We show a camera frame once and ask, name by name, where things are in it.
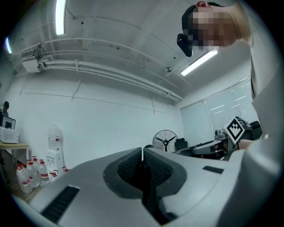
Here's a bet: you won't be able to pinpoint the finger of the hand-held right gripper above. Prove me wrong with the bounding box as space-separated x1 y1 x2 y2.
192 141 225 156

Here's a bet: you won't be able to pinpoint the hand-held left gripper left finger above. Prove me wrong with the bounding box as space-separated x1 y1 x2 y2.
28 147 145 227

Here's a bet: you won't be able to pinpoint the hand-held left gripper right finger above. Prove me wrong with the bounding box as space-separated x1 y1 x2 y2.
143 147 230 227

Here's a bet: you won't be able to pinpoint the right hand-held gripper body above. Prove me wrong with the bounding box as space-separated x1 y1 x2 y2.
214 116 246 160

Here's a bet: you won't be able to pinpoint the person's right forearm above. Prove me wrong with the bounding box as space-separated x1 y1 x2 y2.
239 139 255 151

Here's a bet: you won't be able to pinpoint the white window blinds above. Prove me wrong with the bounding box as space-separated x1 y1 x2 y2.
179 76 260 147

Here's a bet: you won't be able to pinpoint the black standing fan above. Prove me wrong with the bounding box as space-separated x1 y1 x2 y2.
152 129 179 153

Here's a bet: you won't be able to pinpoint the white water dispenser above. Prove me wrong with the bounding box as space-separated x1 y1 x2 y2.
45 149 64 178

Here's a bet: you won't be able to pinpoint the group of clear water jugs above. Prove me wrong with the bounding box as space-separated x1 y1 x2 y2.
16 156 71 194

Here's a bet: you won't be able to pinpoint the water dispenser bottle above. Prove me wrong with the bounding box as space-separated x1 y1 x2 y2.
48 124 63 151

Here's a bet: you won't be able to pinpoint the person's beige shirt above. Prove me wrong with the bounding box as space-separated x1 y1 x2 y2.
241 4 282 142

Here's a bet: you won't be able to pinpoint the long ceiling light tube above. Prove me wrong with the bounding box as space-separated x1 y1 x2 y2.
55 0 67 35
4 36 13 55
180 50 218 77

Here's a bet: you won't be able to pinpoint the wooden side table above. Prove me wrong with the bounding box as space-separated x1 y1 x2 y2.
0 142 30 166

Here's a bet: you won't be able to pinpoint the white box appliance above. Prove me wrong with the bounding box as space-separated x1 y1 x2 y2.
0 126 20 144

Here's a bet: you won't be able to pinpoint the person's head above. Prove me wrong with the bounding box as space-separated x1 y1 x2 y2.
181 1 252 52

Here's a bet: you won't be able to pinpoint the black framed box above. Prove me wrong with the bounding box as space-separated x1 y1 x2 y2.
0 114 17 130

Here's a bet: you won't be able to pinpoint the white ceiling pipe bundle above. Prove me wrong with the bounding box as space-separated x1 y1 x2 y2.
41 59 184 103

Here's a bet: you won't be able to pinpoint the white ceiling air conditioner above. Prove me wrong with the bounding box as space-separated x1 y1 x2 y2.
20 50 44 74

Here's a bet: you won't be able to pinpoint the black head-worn camera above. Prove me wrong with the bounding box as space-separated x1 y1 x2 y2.
177 33 193 58

